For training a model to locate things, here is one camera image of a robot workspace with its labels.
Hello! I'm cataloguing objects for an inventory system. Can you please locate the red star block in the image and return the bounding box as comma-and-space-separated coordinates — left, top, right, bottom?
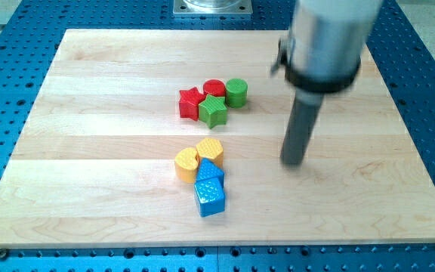
178, 87, 205, 121

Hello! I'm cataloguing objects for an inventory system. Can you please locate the yellow heart block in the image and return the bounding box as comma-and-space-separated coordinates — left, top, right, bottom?
174, 147, 199, 184

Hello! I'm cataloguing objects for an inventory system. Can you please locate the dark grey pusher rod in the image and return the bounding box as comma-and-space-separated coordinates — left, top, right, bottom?
280, 91, 323, 166

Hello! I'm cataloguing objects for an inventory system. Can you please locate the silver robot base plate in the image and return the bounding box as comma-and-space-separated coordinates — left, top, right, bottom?
172, 0, 253, 15

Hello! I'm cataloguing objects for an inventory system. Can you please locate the green star block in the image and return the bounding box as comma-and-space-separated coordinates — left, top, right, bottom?
199, 94, 227, 128

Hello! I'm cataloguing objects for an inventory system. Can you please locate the blue triangle block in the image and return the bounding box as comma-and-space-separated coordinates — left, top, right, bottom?
196, 158, 225, 187

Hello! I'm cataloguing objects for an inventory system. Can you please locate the red cylinder block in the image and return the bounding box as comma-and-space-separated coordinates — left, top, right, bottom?
203, 79, 226, 97

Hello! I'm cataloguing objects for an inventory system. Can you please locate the yellow hexagon block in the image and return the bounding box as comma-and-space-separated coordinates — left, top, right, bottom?
196, 138, 224, 168

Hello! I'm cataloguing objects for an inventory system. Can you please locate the green cylinder block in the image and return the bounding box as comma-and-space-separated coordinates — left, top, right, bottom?
225, 79, 248, 108

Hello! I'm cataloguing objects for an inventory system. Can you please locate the blue cube block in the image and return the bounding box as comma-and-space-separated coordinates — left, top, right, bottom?
194, 178, 226, 217

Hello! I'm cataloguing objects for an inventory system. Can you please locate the wooden board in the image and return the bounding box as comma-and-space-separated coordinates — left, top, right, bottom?
0, 29, 435, 248

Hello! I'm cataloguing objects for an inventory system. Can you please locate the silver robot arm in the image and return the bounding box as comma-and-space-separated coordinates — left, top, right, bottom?
270, 0, 383, 94

